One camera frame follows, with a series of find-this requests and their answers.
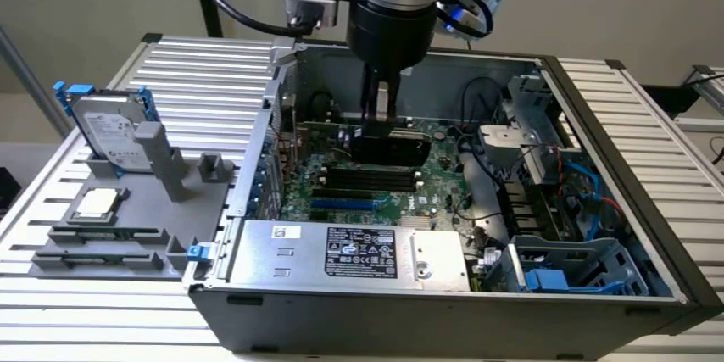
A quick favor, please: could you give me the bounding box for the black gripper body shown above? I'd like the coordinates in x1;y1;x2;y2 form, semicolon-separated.
345;0;440;70

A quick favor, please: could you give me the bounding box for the black CPU cooler block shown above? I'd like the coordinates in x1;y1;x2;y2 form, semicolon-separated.
351;123;433;167

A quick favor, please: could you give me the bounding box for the blue expansion slot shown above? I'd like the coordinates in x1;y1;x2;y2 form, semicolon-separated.
309;198;379;213

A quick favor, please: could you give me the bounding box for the black RAM slots bank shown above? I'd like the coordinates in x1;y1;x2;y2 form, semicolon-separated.
319;165;424;193

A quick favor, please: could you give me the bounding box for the green motherboard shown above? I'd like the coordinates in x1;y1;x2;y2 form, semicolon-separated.
279;118;483;228

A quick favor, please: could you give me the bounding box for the grey fan shroud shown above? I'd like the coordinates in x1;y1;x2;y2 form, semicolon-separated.
476;124;533;156

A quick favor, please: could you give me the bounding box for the grey metal drive cage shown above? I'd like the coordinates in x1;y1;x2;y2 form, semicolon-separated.
504;75;585;186

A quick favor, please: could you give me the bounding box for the silver power supply unit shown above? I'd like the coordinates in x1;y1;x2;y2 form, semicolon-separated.
228;219;473;294

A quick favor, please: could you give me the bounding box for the blue case latch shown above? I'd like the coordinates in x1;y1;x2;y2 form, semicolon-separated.
188;242;215;262

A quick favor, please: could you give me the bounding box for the grey parts rack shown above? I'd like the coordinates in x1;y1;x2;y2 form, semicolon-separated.
32;121;240;281

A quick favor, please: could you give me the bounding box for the black open PC case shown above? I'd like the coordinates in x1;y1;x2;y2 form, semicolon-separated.
184;36;724;358

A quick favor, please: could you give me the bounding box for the grey metal disk bay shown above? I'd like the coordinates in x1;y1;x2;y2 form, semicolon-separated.
504;233;651;296

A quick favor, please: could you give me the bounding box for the silver CPU chip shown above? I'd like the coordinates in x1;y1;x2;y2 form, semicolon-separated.
75;187;132;217

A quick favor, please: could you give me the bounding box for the green RAM stick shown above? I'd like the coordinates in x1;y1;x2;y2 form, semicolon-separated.
48;228;165;245

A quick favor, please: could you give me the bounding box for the black box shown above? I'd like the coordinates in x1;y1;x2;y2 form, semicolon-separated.
0;166;23;210

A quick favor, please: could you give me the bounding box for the black internal wire loop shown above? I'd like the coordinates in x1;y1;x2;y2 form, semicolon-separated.
459;76;505;128

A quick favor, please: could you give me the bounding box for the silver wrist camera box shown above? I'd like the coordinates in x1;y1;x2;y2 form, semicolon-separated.
283;0;357;31

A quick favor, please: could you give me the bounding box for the blue data wire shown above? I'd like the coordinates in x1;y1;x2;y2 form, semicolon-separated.
556;157;609;227

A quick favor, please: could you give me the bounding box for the hard disk in blue frame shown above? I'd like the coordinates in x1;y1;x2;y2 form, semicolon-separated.
52;81;159;178

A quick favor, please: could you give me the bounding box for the red wire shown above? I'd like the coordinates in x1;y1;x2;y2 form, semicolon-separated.
600;194;628;227

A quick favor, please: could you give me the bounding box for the grey metal frame post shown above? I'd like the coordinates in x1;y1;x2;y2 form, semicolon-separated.
0;25;60;139

